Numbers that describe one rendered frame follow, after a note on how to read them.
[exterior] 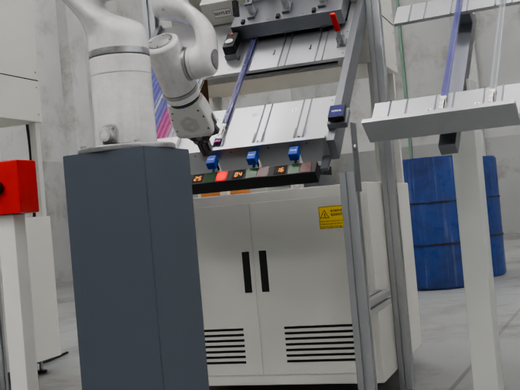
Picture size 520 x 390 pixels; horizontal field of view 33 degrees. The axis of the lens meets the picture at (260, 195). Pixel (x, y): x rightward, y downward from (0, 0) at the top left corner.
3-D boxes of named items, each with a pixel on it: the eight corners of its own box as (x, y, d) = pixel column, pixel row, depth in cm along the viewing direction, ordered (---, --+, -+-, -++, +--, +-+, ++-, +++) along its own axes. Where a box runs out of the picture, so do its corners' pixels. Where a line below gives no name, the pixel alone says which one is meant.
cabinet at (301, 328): (386, 405, 240) (366, 181, 241) (158, 407, 263) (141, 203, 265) (423, 360, 301) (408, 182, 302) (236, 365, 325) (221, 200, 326)
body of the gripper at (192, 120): (159, 107, 207) (176, 142, 214) (198, 101, 204) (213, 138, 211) (167, 88, 213) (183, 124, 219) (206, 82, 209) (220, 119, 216)
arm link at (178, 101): (157, 100, 205) (162, 111, 207) (191, 95, 202) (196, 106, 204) (166, 80, 211) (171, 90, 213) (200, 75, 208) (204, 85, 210)
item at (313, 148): (332, 159, 216) (324, 137, 212) (99, 184, 238) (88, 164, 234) (332, 156, 217) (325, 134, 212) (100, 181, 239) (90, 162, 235)
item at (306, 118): (330, 148, 215) (326, 138, 213) (97, 174, 238) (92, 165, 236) (340, 102, 229) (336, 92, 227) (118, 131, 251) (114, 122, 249)
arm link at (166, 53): (203, 73, 208) (168, 80, 211) (184, 27, 200) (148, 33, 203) (195, 94, 202) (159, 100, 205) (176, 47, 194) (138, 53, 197)
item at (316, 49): (350, 70, 243) (345, 55, 240) (139, 100, 265) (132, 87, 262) (362, 8, 267) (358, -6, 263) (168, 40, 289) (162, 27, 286)
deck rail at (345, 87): (340, 159, 215) (333, 139, 212) (332, 159, 216) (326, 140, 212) (368, 8, 266) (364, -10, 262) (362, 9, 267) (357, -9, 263)
